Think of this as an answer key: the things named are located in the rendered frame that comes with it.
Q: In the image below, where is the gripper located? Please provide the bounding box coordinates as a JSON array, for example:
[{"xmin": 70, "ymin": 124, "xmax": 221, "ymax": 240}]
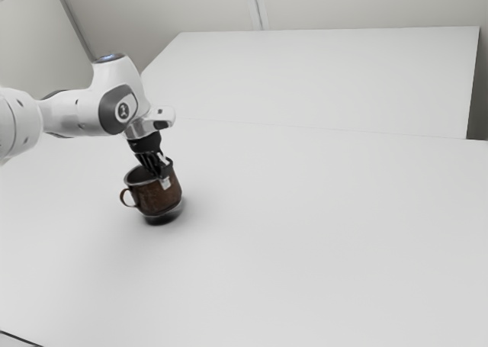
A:
[{"xmin": 127, "ymin": 132, "xmax": 175, "ymax": 190}]

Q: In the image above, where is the rusty brown metal mug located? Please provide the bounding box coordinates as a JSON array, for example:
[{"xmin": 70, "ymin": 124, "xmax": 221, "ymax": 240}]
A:
[{"xmin": 120, "ymin": 164, "xmax": 183, "ymax": 214}]

